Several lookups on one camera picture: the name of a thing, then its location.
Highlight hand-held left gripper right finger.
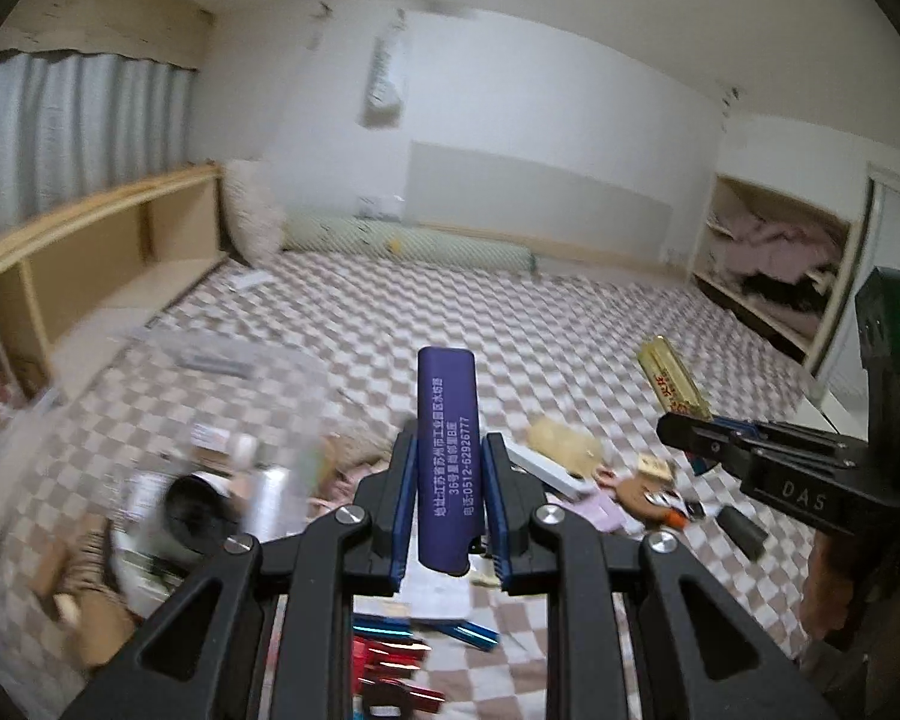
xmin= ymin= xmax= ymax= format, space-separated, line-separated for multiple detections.
xmin=484 ymin=431 xmax=833 ymax=720

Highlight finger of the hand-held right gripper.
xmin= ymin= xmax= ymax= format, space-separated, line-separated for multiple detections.
xmin=656 ymin=411 xmax=755 ymax=478
xmin=712 ymin=418 xmax=842 ymax=452

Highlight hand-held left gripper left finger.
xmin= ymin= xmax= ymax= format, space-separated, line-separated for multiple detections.
xmin=82 ymin=424 xmax=421 ymax=720

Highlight gold lighter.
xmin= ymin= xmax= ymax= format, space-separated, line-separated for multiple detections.
xmin=637 ymin=337 xmax=714 ymax=422

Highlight purple lighter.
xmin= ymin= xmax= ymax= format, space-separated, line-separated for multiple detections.
xmin=418 ymin=347 xmax=485 ymax=575

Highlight red lighter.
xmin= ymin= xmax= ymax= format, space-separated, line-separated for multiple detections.
xmin=352 ymin=634 xmax=430 ymax=674
xmin=358 ymin=677 xmax=445 ymax=719

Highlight clear plastic container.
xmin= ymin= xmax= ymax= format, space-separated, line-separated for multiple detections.
xmin=0 ymin=326 xmax=335 ymax=623

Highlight white flat box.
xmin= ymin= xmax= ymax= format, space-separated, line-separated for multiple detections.
xmin=505 ymin=441 xmax=595 ymax=500

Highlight white paper packet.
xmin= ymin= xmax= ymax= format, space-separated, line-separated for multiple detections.
xmin=400 ymin=561 xmax=474 ymax=621

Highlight short black lighter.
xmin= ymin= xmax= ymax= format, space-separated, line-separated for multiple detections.
xmin=716 ymin=505 xmax=768 ymax=563

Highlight beige translucent pad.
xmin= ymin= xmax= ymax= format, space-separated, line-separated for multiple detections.
xmin=529 ymin=416 xmax=605 ymax=478

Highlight wooden wardrobe niche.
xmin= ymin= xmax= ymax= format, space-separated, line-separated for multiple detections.
xmin=688 ymin=172 xmax=872 ymax=377

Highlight purple notepad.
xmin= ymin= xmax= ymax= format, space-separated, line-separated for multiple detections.
xmin=568 ymin=491 xmax=632 ymax=539

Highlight blue lighter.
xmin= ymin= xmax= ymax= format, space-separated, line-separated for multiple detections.
xmin=412 ymin=617 xmax=500 ymax=651

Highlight checkered bed sheet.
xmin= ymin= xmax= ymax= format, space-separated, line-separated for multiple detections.
xmin=0 ymin=251 xmax=856 ymax=720

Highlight pile of clothes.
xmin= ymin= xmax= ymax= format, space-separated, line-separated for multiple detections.
xmin=709 ymin=199 xmax=850 ymax=317

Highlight green bolster pillow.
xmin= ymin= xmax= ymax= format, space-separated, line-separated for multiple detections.
xmin=281 ymin=214 xmax=538 ymax=275

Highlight fluffy cream pillow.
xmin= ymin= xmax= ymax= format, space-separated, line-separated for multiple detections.
xmin=221 ymin=159 xmax=287 ymax=268

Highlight wooden shelf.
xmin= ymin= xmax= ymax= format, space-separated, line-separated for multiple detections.
xmin=0 ymin=161 xmax=230 ymax=410

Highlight white air conditioner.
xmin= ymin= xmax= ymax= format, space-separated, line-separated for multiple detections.
xmin=356 ymin=11 xmax=414 ymax=129

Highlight grey curtain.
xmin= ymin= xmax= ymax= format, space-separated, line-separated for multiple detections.
xmin=0 ymin=49 xmax=200 ymax=250

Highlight brown wooden handle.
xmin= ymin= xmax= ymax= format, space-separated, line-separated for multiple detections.
xmin=618 ymin=475 xmax=677 ymax=524

